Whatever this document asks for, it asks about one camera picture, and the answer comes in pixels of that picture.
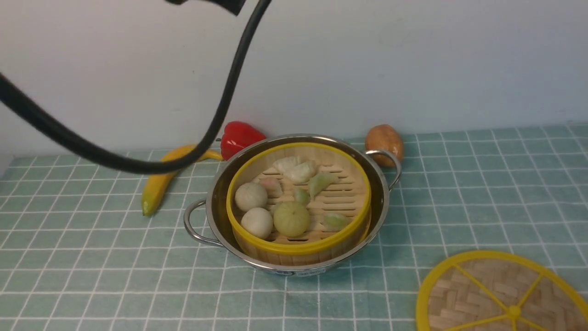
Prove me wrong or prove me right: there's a small green dumpling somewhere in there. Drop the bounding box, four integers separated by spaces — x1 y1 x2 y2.
293 187 311 206

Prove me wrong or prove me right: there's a white dumpling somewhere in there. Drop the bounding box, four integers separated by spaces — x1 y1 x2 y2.
273 156 317 184

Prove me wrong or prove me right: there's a bamboo steamer basket yellow rim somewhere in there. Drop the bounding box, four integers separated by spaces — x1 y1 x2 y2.
226 142 372 266

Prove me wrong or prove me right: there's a woven bamboo steamer lid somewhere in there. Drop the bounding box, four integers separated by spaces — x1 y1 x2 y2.
414 250 588 331

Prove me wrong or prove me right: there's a red bell pepper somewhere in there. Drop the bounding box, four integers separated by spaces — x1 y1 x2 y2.
217 121 267 160

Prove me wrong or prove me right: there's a yellow banana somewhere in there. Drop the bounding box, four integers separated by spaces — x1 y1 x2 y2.
141 144 196 217

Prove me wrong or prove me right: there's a green dumpling upper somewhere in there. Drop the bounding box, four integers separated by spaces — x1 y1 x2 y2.
308 172 339 200

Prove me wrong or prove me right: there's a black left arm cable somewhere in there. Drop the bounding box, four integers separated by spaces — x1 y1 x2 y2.
0 0 272 175

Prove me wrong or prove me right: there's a green checkered tablecloth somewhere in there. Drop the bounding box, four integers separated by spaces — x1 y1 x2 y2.
0 126 588 331

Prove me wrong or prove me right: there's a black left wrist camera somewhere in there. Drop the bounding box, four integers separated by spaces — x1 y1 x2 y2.
165 0 245 16

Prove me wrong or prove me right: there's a brown potato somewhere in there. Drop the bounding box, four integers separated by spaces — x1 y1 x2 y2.
365 124 405 162

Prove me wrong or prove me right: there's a green dumpling right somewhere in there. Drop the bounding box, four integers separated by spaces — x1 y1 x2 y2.
322 212 351 232

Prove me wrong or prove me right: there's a pink dumpling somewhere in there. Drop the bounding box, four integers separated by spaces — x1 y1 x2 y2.
259 177 283 198

